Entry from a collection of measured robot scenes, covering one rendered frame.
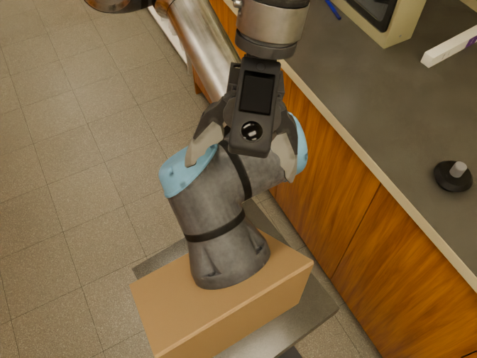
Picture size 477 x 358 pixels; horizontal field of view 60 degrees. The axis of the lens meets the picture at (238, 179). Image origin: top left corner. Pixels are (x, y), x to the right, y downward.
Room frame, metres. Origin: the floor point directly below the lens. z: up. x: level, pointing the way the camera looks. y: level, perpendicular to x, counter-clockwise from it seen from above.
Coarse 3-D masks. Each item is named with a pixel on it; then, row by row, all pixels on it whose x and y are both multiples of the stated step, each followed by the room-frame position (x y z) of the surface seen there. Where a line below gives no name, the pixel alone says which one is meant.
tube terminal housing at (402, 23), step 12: (336, 0) 1.29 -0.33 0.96; (408, 0) 1.07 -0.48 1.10; (420, 0) 1.10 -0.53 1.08; (348, 12) 1.23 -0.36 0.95; (396, 12) 1.06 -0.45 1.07; (408, 12) 1.08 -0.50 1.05; (420, 12) 1.11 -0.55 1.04; (360, 24) 1.17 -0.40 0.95; (396, 24) 1.07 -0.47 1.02; (408, 24) 1.09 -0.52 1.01; (372, 36) 1.11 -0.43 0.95; (384, 36) 1.07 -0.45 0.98; (396, 36) 1.08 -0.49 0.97; (408, 36) 1.10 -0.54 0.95; (384, 48) 1.06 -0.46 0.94
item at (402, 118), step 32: (224, 0) 1.36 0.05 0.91; (320, 0) 1.32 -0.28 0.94; (448, 0) 1.32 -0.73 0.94; (320, 32) 1.14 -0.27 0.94; (352, 32) 1.14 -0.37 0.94; (416, 32) 1.14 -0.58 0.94; (448, 32) 1.14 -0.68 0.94; (288, 64) 0.99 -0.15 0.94; (320, 64) 0.99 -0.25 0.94; (352, 64) 0.99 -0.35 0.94; (384, 64) 0.99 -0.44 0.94; (416, 64) 0.99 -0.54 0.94; (448, 64) 0.99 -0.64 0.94; (320, 96) 0.86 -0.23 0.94; (352, 96) 0.86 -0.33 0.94; (384, 96) 0.86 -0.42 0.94; (416, 96) 0.86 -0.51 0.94; (448, 96) 0.86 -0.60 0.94; (352, 128) 0.74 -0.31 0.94; (384, 128) 0.74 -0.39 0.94; (416, 128) 0.74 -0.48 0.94; (448, 128) 0.74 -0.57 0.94; (384, 160) 0.63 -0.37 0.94; (416, 160) 0.63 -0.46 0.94; (448, 160) 0.63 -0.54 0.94; (416, 192) 0.53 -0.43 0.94; (448, 192) 0.53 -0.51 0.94; (448, 224) 0.45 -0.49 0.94; (448, 256) 0.38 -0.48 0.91
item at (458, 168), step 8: (440, 168) 0.58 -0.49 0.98; (448, 168) 0.58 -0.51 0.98; (456, 168) 0.56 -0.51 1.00; (464, 168) 0.56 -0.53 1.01; (440, 176) 0.56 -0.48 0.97; (448, 176) 0.56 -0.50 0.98; (456, 176) 0.55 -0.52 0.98; (464, 176) 0.56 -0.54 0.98; (440, 184) 0.54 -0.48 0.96; (448, 184) 0.54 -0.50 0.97; (456, 184) 0.53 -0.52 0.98; (464, 184) 0.53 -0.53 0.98; (472, 184) 0.54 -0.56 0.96
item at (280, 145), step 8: (272, 136) 0.35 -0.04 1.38; (280, 136) 0.34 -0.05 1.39; (272, 144) 0.34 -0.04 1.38; (280, 144) 0.34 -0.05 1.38; (288, 144) 0.34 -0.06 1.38; (280, 152) 0.33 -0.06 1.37; (288, 152) 0.33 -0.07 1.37; (280, 160) 0.33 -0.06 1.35; (288, 160) 0.33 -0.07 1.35; (296, 160) 0.33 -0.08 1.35; (288, 168) 0.32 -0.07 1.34; (296, 168) 0.33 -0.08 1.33; (288, 176) 0.32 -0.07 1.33
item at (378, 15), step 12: (348, 0) 1.22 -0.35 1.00; (360, 0) 1.18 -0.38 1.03; (372, 0) 1.13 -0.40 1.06; (384, 0) 1.09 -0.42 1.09; (396, 0) 1.06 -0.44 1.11; (360, 12) 1.16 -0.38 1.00; (372, 12) 1.12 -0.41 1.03; (384, 12) 1.08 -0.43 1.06; (372, 24) 1.11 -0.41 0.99; (384, 24) 1.07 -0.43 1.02
